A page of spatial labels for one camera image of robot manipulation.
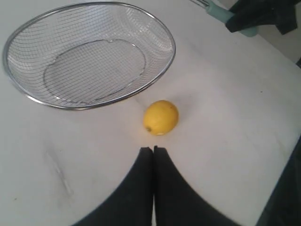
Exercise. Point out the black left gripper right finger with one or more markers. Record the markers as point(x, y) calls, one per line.
point(176, 202)

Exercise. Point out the yellow lemon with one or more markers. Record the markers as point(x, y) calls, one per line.
point(160, 117)

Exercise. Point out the oval wire mesh basket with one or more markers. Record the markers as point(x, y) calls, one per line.
point(88, 55)

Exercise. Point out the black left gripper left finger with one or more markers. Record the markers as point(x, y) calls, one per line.
point(131, 204)

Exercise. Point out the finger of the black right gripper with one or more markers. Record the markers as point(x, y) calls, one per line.
point(251, 13)
point(286, 20)

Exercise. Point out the teal handled peeler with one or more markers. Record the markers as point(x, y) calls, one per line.
point(223, 15)

